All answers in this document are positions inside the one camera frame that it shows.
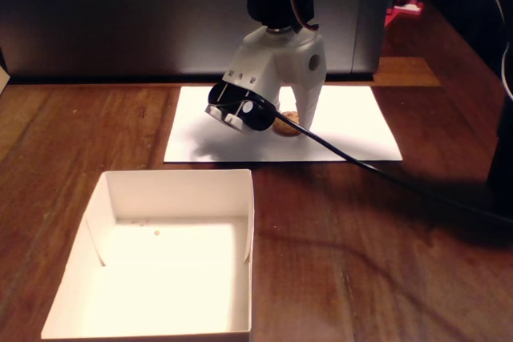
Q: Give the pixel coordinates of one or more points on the white paper sheet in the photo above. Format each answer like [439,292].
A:
[352,125]

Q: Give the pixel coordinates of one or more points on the red and white stand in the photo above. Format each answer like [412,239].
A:
[406,9]

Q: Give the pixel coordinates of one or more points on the black camera with white mount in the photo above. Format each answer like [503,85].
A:
[256,115]

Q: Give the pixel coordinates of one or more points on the large dark grey box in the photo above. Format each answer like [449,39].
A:
[120,13]

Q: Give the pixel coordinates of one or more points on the white object at table edge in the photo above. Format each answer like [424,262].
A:
[3,77]

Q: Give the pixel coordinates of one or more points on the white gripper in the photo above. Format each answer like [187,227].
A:
[285,62]

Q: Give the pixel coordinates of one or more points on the white cardboard box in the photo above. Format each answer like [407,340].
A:
[168,290]

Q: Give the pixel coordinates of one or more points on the round mini cookie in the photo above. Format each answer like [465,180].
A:
[284,131]

